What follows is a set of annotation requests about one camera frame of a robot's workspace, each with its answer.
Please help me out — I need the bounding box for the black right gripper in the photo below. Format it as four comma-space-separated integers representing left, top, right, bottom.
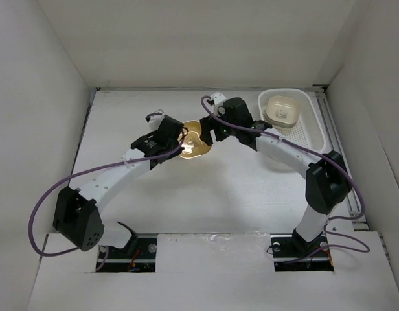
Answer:
199, 109, 239, 146

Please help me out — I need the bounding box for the yellow panda plate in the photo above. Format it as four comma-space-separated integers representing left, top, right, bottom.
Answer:
179, 121, 212, 159

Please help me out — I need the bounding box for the cream panda plate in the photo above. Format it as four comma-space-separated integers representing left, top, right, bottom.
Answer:
264, 95, 301, 128

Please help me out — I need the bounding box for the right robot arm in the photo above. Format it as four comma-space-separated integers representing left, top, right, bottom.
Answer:
200, 93, 354, 256

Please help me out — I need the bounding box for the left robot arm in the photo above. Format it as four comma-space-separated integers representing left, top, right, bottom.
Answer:
53, 113, 185, 257

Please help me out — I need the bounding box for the white perforated plastic bin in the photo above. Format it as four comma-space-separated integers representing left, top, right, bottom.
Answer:
258, 88, 326, 153

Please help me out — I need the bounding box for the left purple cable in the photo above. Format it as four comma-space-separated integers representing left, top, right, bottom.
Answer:
28, 111, 190, 271

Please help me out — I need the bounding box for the purple cable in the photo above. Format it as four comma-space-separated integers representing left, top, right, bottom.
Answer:
199, 95, 371, 264
28, 111, 190, 271

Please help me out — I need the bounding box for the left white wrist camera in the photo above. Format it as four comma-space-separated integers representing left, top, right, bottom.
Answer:
145, 109, 165, 131

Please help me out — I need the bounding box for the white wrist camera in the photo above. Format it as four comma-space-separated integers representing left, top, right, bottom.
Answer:
206, 92, 227, 108
145, 109, 165, 131

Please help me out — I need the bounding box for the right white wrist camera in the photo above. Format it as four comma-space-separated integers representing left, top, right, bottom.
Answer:
206, 92, 227, 108

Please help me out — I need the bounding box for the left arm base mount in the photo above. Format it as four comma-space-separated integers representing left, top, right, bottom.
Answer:
95, 234, 158, 273

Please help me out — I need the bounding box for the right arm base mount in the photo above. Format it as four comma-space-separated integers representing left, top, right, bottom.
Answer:
266, 234, 334, 272

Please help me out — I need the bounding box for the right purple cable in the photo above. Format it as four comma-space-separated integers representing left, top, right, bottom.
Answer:
199, 95, 371, 264

